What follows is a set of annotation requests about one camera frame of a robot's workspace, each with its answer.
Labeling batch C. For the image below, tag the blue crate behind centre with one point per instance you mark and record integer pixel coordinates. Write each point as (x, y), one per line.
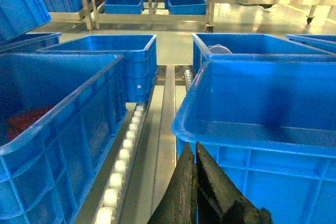
(208, 46)

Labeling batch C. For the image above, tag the blue crate left near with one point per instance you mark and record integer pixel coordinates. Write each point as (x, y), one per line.
(59, 117)

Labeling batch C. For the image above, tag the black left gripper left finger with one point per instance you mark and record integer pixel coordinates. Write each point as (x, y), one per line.
(179, 202)

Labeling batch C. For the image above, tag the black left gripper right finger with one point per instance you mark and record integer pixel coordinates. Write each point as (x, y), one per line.
(218, 198)

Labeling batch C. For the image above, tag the blue bin far left shelf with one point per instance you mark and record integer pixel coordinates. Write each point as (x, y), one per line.
(64, 6)

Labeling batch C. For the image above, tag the blue crate behind right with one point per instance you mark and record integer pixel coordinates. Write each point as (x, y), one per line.
(323, 42)

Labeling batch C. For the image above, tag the blue bin shelf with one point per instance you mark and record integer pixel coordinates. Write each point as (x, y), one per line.
(124, 6)
(186, 7)
(64, 6)

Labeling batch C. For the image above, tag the blue bin lower shelf left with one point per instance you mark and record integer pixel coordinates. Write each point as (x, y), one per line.
(124, 6)

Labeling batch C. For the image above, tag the tilted blue crate far left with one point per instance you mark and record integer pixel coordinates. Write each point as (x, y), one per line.
(21, 16)

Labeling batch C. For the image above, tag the white roller track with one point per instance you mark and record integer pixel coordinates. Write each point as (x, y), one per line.
(112, 199)

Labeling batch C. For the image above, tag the large blue plastic crate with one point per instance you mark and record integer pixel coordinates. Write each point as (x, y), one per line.
(270, 126)

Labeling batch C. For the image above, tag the blue bin lower shelf right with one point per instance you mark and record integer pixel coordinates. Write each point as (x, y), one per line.
(186, 7)

